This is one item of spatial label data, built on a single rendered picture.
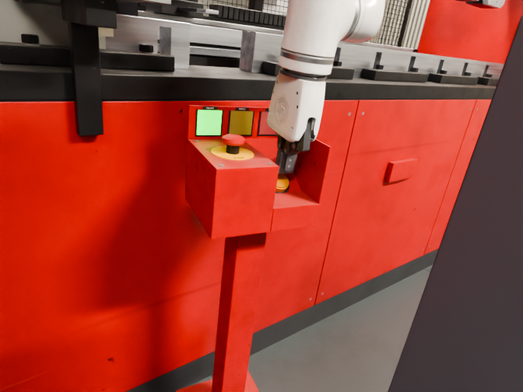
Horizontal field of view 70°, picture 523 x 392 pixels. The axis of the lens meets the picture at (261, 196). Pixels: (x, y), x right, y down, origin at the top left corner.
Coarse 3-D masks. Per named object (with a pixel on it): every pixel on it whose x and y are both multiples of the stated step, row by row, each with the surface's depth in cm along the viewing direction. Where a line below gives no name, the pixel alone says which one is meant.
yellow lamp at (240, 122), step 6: (234, 114) 69; (240, 114) 69; (246, 114) 70; (252, 114) 70; (234, 120) 69; (240, 120) 70; (246, 120) 70; (234, 126) 70; (240, 126) 70; (246, 126) 71; (234, 132) 70; (240, 132) 71; (246, 132) 71
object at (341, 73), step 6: (264, 66) 95; (270, 66) 94; (276, 66) 92; (264, 72) 96; (270, 72) 94; (276, 72) 93; (336, 72) 105; (342, 72) 107; (348, 72) 108; (330, 78) 105; (336, 78) 106; (342, 78) 108; (348, 78) 109
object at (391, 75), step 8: (368, 72) 118; (376, 72) 116; (384, 72) 118; (392, 72) 120; (400, 72) 123; (408, 72) 126; (376, 80) 117; (384, 80) 120; (392, 80) 122; (400, 80) 125; (408, 80) 127; (416, 80) 130; (424, 80) 133
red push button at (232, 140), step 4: (224, 136) 61; (228, 136) 61; (232, 136) 61; (236, 136) 61; (240, 136) 62; (224, 140) 60; (228, 140) 60; (232, 140) 60; (236, 140) 60; (240, 140) 60; (244, 140) 61; (228, 144) 60; (232, 144) 60; (236, 144) 60; (240, 144) 60; (228, 148) 61; (232, 148) 61; (236, 148) 61; (228, 152) 62; (232, 152) 61; (236, 152) 62
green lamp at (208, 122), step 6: (198, 114) 66; (204, 114) 66; (210, 114) 67; (216, 114) 67; (198, 120) 66; (204, 120) 67; (210, 120) 67; (216, 120) 68; (198, 126) 67; (204, 126) 67; (210, 126) 68; (216, 126) 68; (198, 132) 67; (204, 132) 68; (210, 132) 68; (216, 132) 69
